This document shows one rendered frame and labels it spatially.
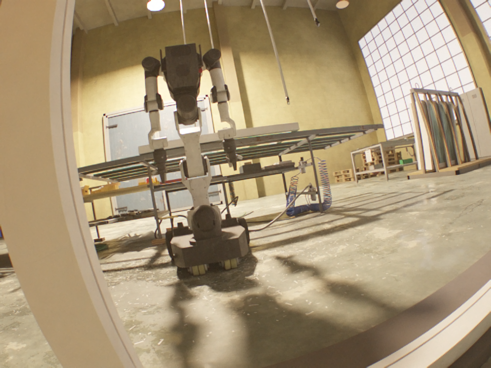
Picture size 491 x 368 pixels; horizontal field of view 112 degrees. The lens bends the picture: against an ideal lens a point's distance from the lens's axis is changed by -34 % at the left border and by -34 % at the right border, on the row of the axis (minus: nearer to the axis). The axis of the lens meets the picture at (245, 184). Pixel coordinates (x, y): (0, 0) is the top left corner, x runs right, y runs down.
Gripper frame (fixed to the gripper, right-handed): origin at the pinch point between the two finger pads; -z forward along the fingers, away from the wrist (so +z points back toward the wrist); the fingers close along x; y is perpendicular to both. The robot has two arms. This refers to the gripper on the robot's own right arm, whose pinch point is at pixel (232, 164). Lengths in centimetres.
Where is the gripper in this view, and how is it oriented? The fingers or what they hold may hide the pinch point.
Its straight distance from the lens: 176.7
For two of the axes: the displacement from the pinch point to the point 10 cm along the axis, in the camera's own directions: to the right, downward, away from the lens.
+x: -3.7, -2.9, 8.8
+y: -9.2, 2.5, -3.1
